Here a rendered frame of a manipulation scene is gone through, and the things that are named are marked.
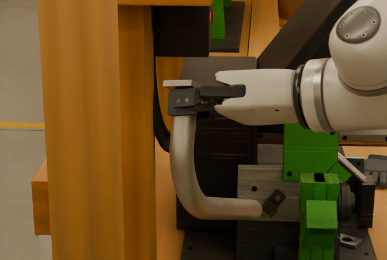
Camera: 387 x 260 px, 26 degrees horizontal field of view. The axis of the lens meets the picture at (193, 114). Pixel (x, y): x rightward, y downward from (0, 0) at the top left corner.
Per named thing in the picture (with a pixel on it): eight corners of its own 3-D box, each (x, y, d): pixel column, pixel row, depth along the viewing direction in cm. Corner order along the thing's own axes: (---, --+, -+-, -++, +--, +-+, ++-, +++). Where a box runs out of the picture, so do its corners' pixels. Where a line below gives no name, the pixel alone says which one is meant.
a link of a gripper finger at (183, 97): (219, 87, 100) (171, 91, 104) (207, 80, 98) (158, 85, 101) (218, 113, 100) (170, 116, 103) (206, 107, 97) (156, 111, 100)
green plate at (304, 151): (333, 177, 184) (335, 81, 183) (337, 182, 176) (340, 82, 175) (281, 175, 185) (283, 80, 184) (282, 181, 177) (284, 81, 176)
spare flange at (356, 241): (332, 242, 187) (332, 239, 187) (339, 236, 190) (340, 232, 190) (355, 249, 184) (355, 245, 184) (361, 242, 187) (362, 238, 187)
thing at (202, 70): (254, 181, 220) (258, 56, 210) (255, 233, 191) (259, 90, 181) (185, 180, 221) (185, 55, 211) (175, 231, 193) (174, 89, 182)
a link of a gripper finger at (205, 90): (272, 90, 97) (247, 98, 102) (213, 80, 93) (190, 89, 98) (272, 100, 96) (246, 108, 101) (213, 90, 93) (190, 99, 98)
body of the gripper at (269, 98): (331, 74, 101) (246, 82, 106) (300, 52, 92) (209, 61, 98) (330, 136, 100) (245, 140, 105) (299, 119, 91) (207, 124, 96)
